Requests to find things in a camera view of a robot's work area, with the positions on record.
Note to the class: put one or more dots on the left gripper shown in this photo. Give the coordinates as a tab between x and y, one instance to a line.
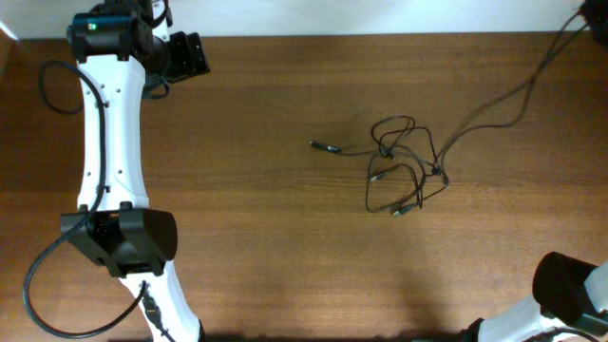
191	54

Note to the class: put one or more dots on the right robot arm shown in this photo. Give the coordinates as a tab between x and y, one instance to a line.
569	296

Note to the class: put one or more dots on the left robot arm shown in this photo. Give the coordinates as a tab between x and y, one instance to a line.
125	54

